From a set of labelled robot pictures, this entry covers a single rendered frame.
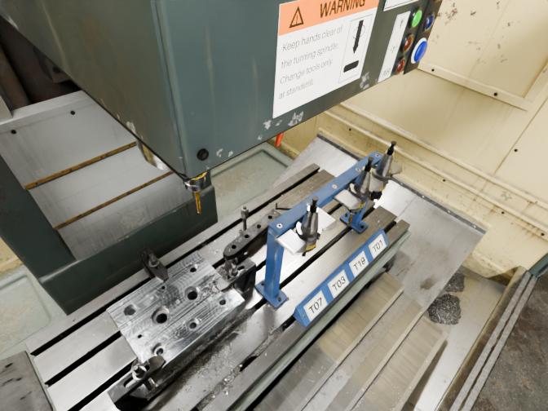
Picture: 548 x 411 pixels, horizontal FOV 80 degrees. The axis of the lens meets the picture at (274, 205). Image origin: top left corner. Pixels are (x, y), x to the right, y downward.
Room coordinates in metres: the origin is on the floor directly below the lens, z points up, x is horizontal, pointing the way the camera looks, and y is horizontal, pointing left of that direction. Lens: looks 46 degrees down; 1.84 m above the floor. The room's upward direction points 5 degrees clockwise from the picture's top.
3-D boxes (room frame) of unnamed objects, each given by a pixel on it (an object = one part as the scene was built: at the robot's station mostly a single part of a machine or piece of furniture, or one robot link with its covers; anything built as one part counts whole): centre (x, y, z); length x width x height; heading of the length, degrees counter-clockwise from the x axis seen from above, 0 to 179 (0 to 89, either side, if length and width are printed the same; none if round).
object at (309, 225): (0.53, -0.09, 1.26); 0.04 x 0.04 x 0.07
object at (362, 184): (0.69, -0.24, 1.26); 0.04 x 0.04 x 0.07
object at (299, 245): (0.49, -0.05, 1.21); 0.07 x 0.05 x 0.01; 48
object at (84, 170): (0.75, 0.48, 1.16); 0.48 x 0.05 x 0.51; 138
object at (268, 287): (0.52, -0.01, 1.05); 0.10 x 0.05 x 0.30; 48
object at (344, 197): (0.65, -0.20, 1.21); 0.07 x 0.05 x 0.01; 48
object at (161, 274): (0.53, 0.34, 0.97); 0.13 x 0.03 x 0.15; 48
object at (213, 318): (0.42, 0.24, 0.97); 0.29 x 0.23 x 0.05; 138
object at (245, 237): (0.71, 0.06, 0.93); 0.26 x 0.05 x 0.06; 143
